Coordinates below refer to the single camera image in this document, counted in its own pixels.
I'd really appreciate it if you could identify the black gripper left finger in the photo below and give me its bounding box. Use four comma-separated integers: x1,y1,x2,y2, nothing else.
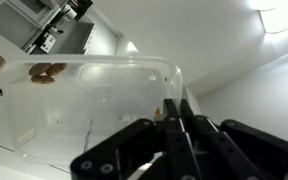
70,98,198,180

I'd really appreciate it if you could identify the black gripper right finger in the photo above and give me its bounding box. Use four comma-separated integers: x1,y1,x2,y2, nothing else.
180,98,288,180

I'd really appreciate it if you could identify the clear plastic lunchbox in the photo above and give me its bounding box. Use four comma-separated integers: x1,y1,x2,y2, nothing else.
0,54,184,166

